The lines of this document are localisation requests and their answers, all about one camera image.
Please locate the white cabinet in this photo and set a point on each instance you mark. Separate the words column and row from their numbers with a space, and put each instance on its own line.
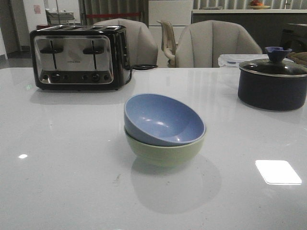
column 177, row 12

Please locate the dark blue cooking pot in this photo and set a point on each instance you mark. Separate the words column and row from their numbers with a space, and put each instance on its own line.
column 272, row 93

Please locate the glass pot lid blue knob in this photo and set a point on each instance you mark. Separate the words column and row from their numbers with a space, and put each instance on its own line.
column 274, row 65

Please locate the beige upholstered chair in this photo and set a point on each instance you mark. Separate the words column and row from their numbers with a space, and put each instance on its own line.
column 201, row 44
column 141, row 45

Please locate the beige upholstered chair right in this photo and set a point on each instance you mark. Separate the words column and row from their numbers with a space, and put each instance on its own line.
column 201, row 44

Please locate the blue bowl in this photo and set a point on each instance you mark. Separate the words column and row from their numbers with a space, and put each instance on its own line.
column 161, row 121

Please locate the green bowl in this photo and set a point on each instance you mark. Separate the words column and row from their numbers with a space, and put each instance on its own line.
column 165, row 156

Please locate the cream plastic office chair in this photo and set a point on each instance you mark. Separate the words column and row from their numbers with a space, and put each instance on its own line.
column 168, row 43

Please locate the metal cart in background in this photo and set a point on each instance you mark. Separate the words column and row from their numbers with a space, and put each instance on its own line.
column 59, row 12

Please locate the clear plastic food container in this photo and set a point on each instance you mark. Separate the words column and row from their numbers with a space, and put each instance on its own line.
column 233, row 60

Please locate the black and chrome toaster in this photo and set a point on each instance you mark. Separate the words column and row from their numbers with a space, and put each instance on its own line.
column 80, row 57

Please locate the fruit plate on counter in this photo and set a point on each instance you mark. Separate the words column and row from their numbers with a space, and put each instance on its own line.
column 258, row 5

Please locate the beige upholstered chair left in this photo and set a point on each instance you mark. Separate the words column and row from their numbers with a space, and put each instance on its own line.
column 141, row 45

